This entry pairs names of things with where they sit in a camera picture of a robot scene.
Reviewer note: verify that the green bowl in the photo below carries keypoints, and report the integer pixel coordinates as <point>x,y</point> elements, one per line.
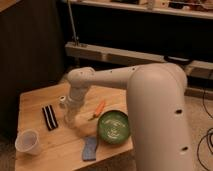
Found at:
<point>113,127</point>

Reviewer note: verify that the orange carrot toy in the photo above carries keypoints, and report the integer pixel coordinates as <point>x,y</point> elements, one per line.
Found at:
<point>98,110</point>

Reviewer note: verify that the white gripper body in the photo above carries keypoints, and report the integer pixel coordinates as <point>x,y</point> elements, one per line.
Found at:
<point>75,97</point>

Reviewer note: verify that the clear plastic bottle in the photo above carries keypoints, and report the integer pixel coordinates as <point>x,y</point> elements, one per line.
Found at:
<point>64,107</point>

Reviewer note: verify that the wooden table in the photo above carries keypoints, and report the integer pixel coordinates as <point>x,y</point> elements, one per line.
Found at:
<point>62,147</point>

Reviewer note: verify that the wooden shelf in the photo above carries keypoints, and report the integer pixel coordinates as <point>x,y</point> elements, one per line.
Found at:
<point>139,8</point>

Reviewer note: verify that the metal beam rail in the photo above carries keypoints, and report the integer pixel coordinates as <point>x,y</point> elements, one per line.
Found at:
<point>194,68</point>

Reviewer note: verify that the metal pole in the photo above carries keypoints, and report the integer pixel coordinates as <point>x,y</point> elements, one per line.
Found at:
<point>75,37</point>

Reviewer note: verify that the black white striped cloth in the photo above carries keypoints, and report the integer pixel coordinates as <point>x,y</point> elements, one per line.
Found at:
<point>50,118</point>

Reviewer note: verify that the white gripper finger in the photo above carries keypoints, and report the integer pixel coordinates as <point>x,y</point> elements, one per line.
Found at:
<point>70,116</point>

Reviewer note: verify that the clear plastic cup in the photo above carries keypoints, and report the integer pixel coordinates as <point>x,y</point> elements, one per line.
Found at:
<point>28,142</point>

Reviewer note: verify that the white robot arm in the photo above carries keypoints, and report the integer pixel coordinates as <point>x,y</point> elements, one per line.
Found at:
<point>156,110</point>

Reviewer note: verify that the blue sponge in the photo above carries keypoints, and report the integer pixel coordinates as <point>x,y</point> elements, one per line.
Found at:
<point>89,150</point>

